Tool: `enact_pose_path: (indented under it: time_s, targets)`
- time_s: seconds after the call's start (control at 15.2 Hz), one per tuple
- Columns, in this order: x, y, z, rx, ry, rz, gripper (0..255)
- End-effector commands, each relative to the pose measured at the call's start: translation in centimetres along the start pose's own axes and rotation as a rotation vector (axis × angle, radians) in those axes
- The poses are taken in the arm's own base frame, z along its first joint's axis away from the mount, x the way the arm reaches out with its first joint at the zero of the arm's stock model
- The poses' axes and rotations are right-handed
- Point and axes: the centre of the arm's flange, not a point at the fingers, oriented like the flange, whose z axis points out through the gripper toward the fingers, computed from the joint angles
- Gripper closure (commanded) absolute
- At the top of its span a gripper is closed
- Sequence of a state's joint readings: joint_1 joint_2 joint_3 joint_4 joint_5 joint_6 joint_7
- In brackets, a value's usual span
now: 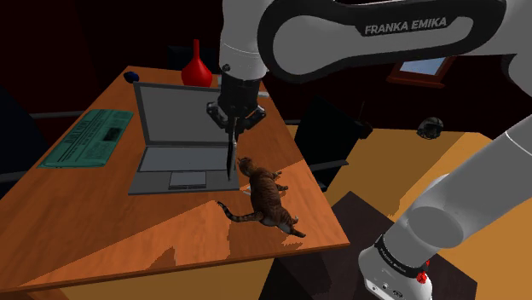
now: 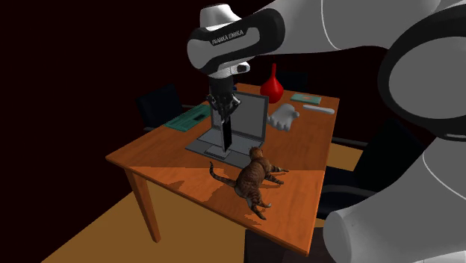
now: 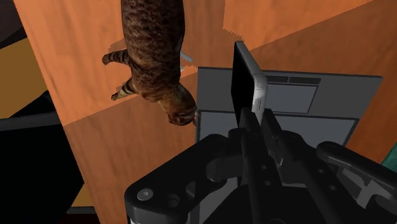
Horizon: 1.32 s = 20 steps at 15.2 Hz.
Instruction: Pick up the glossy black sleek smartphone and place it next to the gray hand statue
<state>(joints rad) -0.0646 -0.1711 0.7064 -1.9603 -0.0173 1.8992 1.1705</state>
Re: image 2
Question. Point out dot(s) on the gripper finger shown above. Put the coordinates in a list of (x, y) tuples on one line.
[(226, 138), (235, 104)]

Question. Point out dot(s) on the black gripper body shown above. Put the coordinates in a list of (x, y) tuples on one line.
[(221, 87)]

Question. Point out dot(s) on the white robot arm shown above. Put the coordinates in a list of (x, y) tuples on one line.
[(364, 25)]

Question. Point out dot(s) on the grey open laptop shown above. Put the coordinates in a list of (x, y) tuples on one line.
[(251, 116)]

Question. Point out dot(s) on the red long-necked vase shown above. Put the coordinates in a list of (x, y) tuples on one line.
[(272, 89)]

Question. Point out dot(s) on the large teal book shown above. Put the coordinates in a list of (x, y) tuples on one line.
[(185, 120)]

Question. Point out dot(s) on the brown tabby cat figure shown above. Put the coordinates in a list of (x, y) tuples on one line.
[(251, 178)]

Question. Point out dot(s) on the white glove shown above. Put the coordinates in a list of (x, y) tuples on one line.
[(284, 116)]

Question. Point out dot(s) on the dark blue chair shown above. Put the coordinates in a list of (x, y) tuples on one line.
[(158, 105)]

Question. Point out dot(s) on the orange wooden table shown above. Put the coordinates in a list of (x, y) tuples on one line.
[(291, 153)]

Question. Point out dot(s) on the small teal book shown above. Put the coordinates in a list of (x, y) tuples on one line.
[(306, 98)]

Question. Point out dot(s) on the grey remote control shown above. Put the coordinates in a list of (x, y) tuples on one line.
[(318, 109)]

